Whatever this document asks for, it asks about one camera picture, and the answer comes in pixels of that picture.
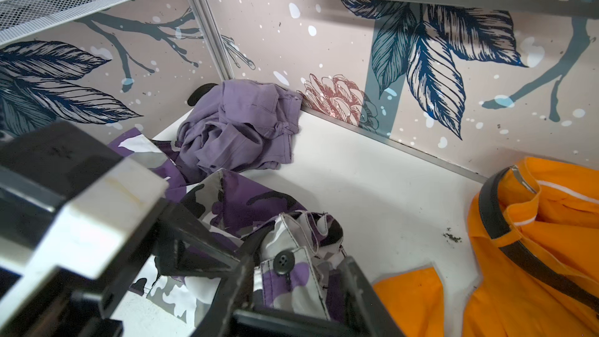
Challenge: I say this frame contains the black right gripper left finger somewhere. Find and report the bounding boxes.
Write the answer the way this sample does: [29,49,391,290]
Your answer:
[191,257,254,337]

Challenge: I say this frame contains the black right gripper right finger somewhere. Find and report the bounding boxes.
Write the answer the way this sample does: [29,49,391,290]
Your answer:
[338,257,404,337]

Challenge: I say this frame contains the purple camouflage trousers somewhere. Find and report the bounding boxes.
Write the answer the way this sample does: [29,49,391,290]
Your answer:
[110,129,346,322]

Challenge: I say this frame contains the orange trousers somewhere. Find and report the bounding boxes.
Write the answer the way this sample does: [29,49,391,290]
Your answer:
[373,156,599,337]

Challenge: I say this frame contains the black belt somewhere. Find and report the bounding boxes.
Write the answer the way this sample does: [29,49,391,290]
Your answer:
[187,83,217,107]
[478,166,598,314]

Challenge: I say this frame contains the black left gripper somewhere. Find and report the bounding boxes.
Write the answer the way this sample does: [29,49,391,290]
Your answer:
[1,261,144,336]

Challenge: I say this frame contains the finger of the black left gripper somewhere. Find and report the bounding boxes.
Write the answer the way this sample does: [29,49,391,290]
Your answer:
[154,202,240,278]

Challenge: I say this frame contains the lilac purple trousers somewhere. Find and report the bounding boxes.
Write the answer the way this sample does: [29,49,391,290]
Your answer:
[176,80,302,183]

